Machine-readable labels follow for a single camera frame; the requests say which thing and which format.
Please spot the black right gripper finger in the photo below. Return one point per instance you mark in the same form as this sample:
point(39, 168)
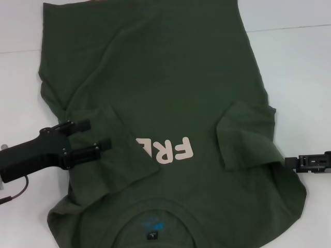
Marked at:
point(310, 162)

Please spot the dark green FREE! t-shirt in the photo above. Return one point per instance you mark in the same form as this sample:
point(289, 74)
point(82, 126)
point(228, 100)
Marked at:
point(168, 64)

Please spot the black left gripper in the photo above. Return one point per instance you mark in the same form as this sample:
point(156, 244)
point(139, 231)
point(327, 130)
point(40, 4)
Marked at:
point(33, 152)

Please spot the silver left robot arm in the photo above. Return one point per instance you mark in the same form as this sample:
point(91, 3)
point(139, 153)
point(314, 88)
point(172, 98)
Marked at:
point(1, 185)

